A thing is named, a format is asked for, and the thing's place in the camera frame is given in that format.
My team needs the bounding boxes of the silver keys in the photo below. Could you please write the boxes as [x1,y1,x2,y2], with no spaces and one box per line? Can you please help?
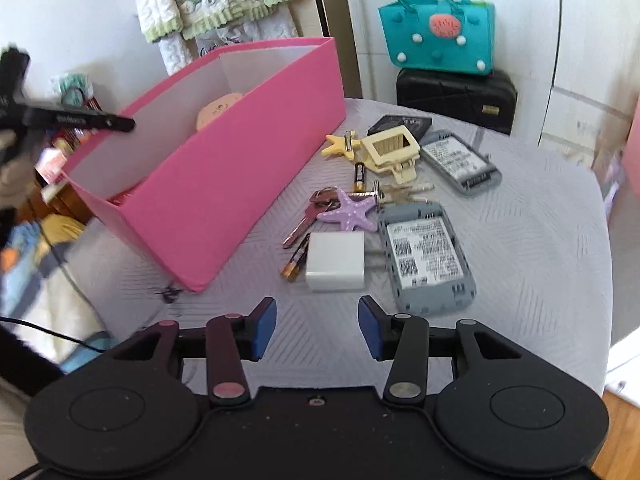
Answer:
[347,181,436,206]

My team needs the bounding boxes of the large grey battery case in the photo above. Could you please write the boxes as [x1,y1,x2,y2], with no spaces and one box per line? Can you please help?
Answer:
[376,200,477,317]

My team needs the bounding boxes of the purple starfish ornament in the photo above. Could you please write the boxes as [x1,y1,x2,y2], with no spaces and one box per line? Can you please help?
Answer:
[316,186,382,233]

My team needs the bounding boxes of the black hard case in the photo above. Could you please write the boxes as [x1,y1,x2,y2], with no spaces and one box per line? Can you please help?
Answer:
[396,67,519,136]

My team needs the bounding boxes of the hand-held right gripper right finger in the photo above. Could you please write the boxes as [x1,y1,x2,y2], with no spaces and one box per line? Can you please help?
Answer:
[357,295,532,409]

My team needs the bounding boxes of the yellow starfish clip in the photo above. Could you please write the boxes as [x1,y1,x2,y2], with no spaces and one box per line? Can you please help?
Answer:
[321,130,362,160]

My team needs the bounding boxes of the teal felt handbag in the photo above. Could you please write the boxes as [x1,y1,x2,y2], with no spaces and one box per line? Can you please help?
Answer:
[377,0,496,77]

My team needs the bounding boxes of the bunch of keys with ring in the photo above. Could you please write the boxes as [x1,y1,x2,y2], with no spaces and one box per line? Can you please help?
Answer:
[281,186,341,250]

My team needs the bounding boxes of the pink storage box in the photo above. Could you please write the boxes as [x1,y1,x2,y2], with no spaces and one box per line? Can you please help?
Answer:
[59,36,347,294]

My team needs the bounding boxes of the black phone battery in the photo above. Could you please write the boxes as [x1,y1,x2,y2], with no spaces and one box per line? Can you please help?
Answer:
[366,113,434,143]

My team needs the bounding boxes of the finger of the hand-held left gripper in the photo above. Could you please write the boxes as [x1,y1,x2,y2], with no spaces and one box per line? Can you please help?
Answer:
[20,102,137,134]

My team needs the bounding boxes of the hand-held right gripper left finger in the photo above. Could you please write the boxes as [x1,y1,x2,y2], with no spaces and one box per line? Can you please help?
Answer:
[107,296,278,409]

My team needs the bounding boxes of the green patterned bag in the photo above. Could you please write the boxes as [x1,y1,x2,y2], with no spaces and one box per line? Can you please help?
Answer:
[51,73,95,107]

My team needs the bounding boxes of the black cable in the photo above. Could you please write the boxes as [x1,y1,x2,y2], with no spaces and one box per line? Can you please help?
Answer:
[0,314,108,353]

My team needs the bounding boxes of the dark door frame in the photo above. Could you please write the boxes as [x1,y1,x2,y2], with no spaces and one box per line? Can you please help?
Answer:
[306,0,363,101]

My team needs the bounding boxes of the small grey battery case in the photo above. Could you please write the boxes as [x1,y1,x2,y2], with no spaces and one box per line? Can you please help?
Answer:
[419,129,503,198]

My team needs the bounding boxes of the peach round toy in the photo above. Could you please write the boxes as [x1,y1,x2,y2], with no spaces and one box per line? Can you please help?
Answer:
[195,91,246,133]

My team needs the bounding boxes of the basket of small clutter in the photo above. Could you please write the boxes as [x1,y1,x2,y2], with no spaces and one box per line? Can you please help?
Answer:
[35,97,106,201]

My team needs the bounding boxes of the white charger plug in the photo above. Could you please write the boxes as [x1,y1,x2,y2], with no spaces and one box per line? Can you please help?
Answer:
[303,231,367,294]

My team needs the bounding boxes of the cream hair claw clip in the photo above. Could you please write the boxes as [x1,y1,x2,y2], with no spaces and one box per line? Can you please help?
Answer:
[360,127,422,184]

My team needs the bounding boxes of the white green knitted cardigan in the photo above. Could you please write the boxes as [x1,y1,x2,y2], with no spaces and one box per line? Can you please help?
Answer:
[131,0,301,77]

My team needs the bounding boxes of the white wardrobe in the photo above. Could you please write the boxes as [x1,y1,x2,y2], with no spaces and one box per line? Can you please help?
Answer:
[340,0,640,161]

